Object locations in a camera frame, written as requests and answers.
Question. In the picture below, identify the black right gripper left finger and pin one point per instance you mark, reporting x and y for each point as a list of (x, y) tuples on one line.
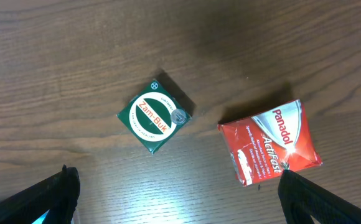
[(55, 197)]

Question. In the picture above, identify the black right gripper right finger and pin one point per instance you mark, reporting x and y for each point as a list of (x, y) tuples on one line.
[(304, 201)]

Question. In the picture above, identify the red Panadol ActiFast box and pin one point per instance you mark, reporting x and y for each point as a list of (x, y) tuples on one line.
[(264, 145)]

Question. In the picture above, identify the green Zam-Buk box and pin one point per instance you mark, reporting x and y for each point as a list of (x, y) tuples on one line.
[(154, 116)]

